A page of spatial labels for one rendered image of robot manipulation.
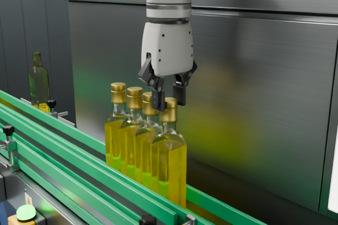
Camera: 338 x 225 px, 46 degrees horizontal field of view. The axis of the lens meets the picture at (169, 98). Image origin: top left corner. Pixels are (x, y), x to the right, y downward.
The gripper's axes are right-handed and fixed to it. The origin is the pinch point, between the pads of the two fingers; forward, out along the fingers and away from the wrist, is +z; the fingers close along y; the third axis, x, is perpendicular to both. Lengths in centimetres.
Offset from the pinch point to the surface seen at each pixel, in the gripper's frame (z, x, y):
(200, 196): 20.4, 6.2, -3.3
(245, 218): 20.3, 17.6, -3.4
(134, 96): 1.6, -10.4, 0.9
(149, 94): 0.2, -5.3, 0.7
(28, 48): 29, -269, -84
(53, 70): 48, -255, -97
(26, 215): 32.1, -29.6, 19.8
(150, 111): 3.5, -4.6, 1.2
